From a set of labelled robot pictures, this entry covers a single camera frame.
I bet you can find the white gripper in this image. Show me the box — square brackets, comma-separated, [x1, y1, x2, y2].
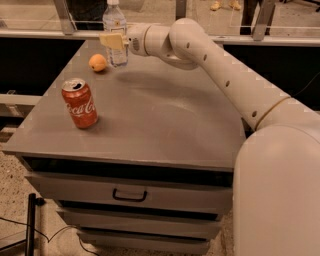
[99, 23, 151, 56]

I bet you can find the clear plastic water bottle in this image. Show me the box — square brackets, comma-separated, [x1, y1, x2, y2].
[102, 0, 128, 67]

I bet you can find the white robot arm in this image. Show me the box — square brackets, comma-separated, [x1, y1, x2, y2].
[99, 18, 320, 256]

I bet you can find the orange fruit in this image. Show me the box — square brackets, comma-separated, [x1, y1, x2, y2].
[89, 54, 107, 72]

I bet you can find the red Coca-Cola can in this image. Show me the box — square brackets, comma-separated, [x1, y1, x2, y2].
[62, 78, 98, 129]

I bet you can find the grey drawer cabinet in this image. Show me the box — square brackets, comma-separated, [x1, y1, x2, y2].
[5, 41, 245, 255]

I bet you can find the black stand bar left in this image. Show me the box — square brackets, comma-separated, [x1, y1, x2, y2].
[25, 193, 45, 256]

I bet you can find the metal window railing frame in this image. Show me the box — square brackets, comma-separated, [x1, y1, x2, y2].
[0, 0, 320, 44]

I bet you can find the black drawer handle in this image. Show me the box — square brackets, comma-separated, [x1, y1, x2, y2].
[112, 188, 148, 203]

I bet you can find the black cable left floor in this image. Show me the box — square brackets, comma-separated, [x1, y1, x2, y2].
[0, 216, 101, 256]

